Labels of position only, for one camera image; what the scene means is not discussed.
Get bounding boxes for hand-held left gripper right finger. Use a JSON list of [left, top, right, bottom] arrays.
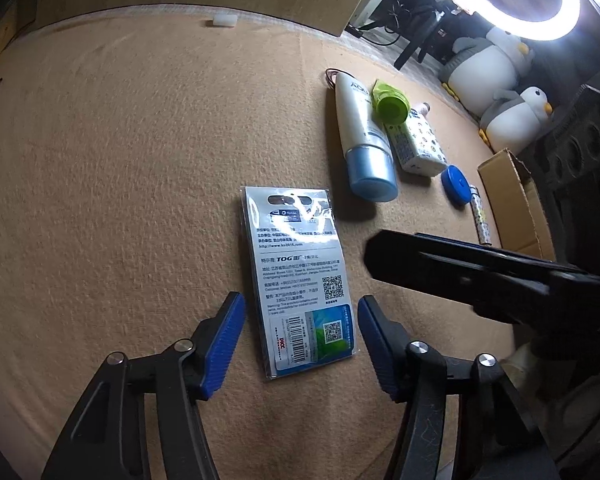
[[357, 294, 566, 480]]

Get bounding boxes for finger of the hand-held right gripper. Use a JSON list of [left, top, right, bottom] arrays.
[[415, 232, 600, 277], [365, 230, 551, 307]]

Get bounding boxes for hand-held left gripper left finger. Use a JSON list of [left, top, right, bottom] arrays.
[[40, 291, 247, 480]]

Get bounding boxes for cardboard box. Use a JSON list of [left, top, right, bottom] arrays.
[[476, 147, 556, 260]]

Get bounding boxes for blue white plastic card packet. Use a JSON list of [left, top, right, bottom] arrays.
[[240, 186, 357, 382]]

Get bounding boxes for patterned battery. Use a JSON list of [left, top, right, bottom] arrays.
[[469, 185, 493, 247]]

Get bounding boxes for blue round lid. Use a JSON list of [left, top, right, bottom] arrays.
[[441, 165, 473, 207]]

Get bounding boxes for patterned tissue pack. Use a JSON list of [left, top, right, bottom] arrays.
[[384, 110, 448, 177]]

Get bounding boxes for small penguin plush toy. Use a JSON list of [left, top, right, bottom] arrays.
[[477, 86, 553, 153]]

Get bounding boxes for black perforated crate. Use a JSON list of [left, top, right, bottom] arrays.
[[522, 85, 600, 261]]

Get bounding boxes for white tube with blue cap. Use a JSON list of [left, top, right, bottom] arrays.
[[330, 69, 398, 203]]

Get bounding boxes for green bottle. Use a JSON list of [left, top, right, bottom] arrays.
[[371, 79, 412, 123]]

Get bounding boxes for large penguin plush toy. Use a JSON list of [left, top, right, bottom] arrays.
[[440, 27, 533, 111]]

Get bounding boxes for tan blanket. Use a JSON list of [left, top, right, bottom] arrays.
[[0, 2, 581, 480]]

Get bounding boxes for ring light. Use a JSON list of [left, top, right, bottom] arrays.
[[432, 0, 581, 41]]

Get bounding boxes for black cable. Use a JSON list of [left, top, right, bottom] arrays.
[[350, 0, 416, 41]]

